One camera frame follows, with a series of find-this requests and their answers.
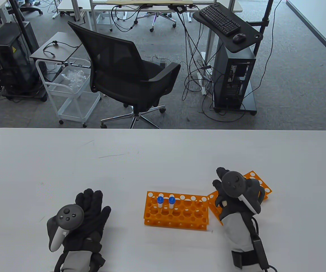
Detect person's right hand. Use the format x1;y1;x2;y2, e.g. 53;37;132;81
213;167;265;221

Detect person's left hand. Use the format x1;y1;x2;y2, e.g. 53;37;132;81
47;188;112;254

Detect orange test tube rack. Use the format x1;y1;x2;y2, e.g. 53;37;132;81
207;171;272;226
144;191;209;230

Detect person's left forearm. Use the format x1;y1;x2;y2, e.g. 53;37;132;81
54;251;106;272

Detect person's right forearm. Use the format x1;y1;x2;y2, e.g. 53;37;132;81
222;212;267;268

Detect black and white hand controller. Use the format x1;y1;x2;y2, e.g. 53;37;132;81
222;171;261;215
49;205;84;252

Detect black rolling stand base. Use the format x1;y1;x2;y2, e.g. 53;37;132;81
213;85;257;115

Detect white power strip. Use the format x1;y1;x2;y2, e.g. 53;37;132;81
196;72;207;95

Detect white utility cart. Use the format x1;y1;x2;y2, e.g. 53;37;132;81
35;58;101;128

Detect black computer tower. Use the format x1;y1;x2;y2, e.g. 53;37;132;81
0;22;47;102
213;42;257;109

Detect clear plastic bags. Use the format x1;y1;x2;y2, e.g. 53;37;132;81
61;69;87;88

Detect black mesh office chair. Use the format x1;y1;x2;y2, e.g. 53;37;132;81
67;21;181;129

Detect black keyboard tray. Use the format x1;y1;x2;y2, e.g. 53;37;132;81
193;3;263;54

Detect small grey side table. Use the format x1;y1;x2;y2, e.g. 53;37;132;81
30;32;83;63

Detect black stand pole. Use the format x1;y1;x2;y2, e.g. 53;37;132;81
254;0;274;56
8;0;28;46

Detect black keyboard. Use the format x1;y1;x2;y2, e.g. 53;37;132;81
199;5;241;36

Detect chrome chair base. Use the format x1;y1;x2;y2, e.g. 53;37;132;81
134;11;177;32

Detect white desk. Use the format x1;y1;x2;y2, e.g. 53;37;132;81
57;0;243;31

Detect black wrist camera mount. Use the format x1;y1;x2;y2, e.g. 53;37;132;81
232;218;272;270

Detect black floor cables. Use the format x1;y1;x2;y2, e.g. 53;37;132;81
180;8;218;101

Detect black cable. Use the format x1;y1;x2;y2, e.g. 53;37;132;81
43;41;79;58

